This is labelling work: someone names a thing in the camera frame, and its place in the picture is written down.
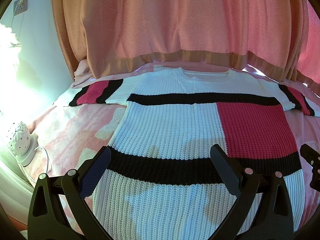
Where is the white red black knit sweater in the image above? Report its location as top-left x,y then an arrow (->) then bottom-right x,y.
63,68 -> 319,239

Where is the white lamp cable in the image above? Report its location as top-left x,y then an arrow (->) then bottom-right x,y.
17,146 -> 53,184

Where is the pink bed sheet with bows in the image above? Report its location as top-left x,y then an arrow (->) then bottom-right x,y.
25,62 -> 319,227

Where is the white nightstand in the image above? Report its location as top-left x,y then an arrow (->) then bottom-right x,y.
1,146 -> 33,231

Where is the white perforated bedside lamp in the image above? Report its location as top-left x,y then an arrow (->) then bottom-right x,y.
6,121 -> 39,167

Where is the pink curtain with tan hem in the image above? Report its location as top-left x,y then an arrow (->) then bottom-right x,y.
52,0 -> 319,93

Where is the wall power socket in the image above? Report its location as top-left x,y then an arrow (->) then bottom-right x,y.
13,0 -> 28,17

